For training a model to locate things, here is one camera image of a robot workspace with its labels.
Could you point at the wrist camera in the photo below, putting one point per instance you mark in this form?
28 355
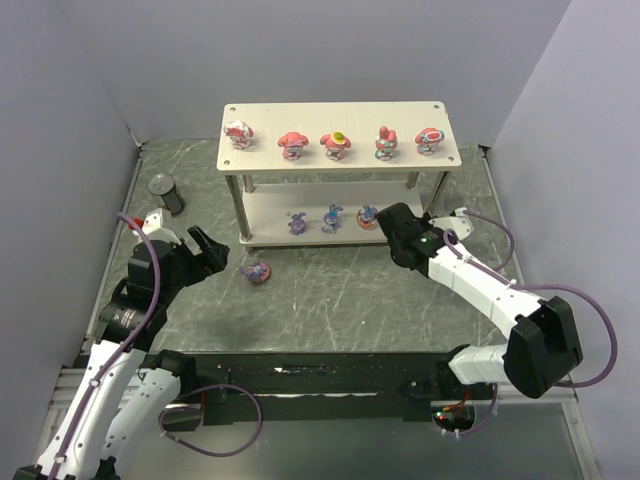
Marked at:
150 225
458 221

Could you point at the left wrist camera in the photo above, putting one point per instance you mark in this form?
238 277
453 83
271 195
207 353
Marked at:
150 225

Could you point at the red bunny ear toy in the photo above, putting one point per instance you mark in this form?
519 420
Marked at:
386 143

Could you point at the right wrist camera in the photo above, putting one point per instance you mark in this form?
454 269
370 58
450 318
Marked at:
458 221

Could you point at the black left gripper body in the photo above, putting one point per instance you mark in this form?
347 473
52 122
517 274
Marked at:
195 255

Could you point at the pink toy yellow hat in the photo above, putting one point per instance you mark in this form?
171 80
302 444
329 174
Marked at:
335 143

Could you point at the pink white toy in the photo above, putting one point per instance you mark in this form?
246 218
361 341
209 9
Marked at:
239 133

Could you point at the dark soda can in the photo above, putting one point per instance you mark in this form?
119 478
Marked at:
164 190

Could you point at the white two-tier shelf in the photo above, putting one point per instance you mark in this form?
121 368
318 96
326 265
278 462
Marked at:
267 189

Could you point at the pink blue goggles toy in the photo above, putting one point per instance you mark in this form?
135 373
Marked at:
428 140

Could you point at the small electronics board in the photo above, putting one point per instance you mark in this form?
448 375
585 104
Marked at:
454 417

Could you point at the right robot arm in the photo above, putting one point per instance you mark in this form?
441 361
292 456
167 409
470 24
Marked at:
542 344

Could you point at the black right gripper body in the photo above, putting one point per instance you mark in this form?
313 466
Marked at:
392 226

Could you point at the black front base bar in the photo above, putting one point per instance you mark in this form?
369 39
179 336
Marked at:
286 386

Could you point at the orange base purple toy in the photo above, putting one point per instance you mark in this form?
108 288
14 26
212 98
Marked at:
366 217

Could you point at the purple spotted toy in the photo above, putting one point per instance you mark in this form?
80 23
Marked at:
256 272

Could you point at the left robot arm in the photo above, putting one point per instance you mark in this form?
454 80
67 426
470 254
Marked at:
96 438

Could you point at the purple white toy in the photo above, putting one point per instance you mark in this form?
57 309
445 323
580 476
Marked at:
331 219

